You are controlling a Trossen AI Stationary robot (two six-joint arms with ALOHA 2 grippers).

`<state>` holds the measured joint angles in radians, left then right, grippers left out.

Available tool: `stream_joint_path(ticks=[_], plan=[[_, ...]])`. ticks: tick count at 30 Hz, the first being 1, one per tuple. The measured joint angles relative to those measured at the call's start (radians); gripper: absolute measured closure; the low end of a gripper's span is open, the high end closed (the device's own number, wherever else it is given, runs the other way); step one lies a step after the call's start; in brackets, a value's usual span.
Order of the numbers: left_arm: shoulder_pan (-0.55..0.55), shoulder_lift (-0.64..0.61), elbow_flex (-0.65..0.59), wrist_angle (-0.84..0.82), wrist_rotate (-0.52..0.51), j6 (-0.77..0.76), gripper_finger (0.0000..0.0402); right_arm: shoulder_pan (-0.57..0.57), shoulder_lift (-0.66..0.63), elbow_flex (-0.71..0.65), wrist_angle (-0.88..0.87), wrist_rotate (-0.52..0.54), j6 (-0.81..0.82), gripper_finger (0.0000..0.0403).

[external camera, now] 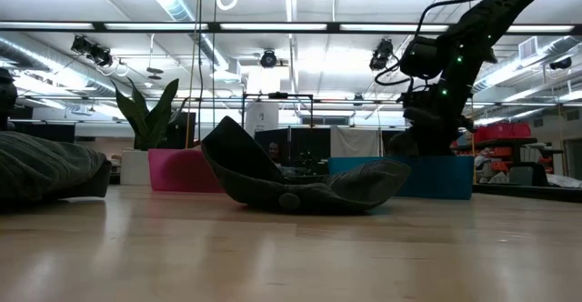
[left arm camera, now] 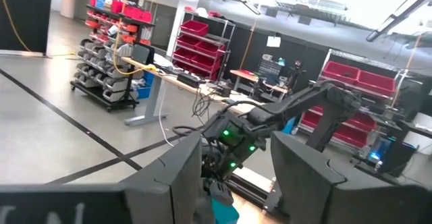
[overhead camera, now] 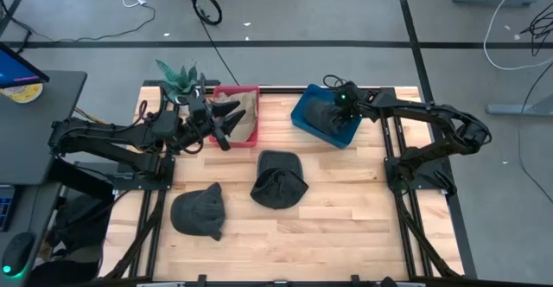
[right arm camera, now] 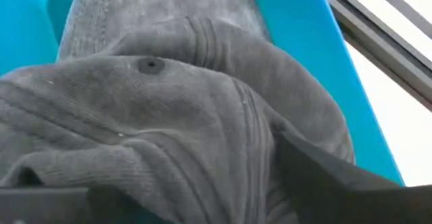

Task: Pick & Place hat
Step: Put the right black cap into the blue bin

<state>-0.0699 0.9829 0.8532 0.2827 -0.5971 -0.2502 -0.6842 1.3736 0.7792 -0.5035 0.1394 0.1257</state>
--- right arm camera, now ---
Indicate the grey aluminium frame rail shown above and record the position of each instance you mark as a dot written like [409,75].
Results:
[405,7]
[388,45]

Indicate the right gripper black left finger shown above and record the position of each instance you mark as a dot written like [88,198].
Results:
[50,207]

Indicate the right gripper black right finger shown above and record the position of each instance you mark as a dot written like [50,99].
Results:
[354,200]

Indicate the teal plastic bin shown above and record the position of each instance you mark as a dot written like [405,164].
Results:
[303,31]

